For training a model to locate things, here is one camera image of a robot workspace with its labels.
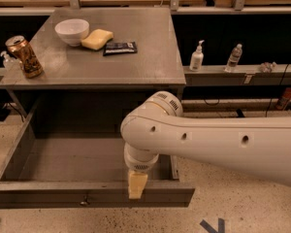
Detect grey shelf rail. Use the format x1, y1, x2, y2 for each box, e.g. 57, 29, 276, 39
183, 64, 291, 86

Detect black stand base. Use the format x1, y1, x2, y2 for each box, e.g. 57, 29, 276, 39
236, 109, 245, 117

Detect white pump lotion bottle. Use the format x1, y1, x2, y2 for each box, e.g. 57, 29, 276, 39
189, 40, 204, 71

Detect grey top drawer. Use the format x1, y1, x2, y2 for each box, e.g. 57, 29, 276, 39
0, 90, 195, 209

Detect white bowl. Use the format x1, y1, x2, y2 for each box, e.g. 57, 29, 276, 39
54, 18, 89, 47

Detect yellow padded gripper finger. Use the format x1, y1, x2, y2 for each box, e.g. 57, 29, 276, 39
128, 170, 148, 199

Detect small clear sanitizer bottle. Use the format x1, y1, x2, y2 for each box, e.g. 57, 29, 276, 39
0, 51, 16, 70

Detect clear water bottle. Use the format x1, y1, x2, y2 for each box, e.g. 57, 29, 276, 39
224, 44, 243, 73

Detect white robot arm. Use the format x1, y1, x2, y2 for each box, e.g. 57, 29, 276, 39
120, 91, 291, 186

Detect orange spray bottle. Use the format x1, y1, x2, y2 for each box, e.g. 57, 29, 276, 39
275, 87, 291, 111

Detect orange drink can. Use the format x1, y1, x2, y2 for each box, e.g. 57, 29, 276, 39
5, 35, 43, 79

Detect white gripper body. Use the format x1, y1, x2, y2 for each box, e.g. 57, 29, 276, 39
124, 144, 159, 173

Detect dark snack bar packet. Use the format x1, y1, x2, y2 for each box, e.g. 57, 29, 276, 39
103, 42, 138, 56

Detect grey drawer cabinet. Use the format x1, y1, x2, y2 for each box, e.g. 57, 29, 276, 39
0, 8, 185, 134

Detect yellow sponge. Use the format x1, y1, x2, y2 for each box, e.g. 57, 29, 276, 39
81, 29, 113, 50

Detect crumpled clear plastic wrap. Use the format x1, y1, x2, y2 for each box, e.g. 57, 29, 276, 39
260, 62, 276, 73

